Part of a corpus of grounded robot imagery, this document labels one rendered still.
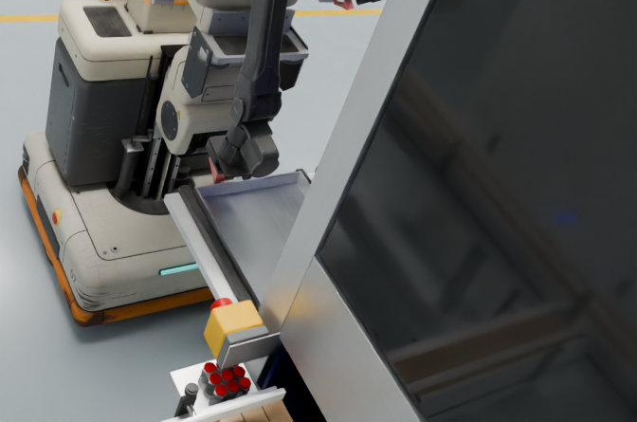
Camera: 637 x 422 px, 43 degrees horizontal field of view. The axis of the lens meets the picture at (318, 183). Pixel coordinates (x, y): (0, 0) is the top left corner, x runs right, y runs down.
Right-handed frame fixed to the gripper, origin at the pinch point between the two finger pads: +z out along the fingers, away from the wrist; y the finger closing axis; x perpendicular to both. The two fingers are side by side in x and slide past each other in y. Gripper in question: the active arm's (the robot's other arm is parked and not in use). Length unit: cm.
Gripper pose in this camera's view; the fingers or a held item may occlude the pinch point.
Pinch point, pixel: (218, 181)
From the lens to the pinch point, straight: 169.1
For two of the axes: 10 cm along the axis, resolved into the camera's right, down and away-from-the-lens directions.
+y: 4.2, 8.0, -4.4
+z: -3.9, 5.9, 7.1
